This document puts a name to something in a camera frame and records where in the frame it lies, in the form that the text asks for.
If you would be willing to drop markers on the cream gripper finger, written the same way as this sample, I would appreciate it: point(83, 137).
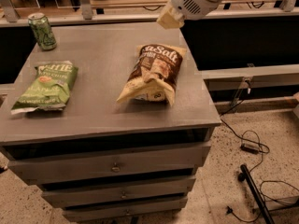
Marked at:
point(170, 18)

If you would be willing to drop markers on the brown sea salt chip bag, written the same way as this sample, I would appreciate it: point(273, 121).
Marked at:
point(154, 77)

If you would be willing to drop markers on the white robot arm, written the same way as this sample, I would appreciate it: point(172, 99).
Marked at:
point(176, 12)

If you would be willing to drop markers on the green jalapeno chip bag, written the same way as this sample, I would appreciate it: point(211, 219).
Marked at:
point(51, 89)

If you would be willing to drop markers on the green soda can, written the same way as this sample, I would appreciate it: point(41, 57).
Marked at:
point(40, 26)

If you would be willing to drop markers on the top grey drawer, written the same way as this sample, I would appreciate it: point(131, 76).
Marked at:
point(127, 161)

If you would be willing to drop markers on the grey drawer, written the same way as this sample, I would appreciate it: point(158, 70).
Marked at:
point(116, 192)
point(127, 161)
point(126, 209)

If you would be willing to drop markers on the black power adapter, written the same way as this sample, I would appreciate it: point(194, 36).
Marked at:
point(250, 148)

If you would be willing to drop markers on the grey drawer cabinet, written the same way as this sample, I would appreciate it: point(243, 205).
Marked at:
point(93, 120)

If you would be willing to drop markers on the black stand leg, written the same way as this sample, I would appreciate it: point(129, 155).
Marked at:
point(245, 175)

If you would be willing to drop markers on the bottom grey drawer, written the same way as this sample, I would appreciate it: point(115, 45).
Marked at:
point(126, 209)

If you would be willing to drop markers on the middle grey drawer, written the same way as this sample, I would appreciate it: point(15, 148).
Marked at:
point(116, 192)

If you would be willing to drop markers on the metal railing frame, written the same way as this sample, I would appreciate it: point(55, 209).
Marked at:
point(15, 12)

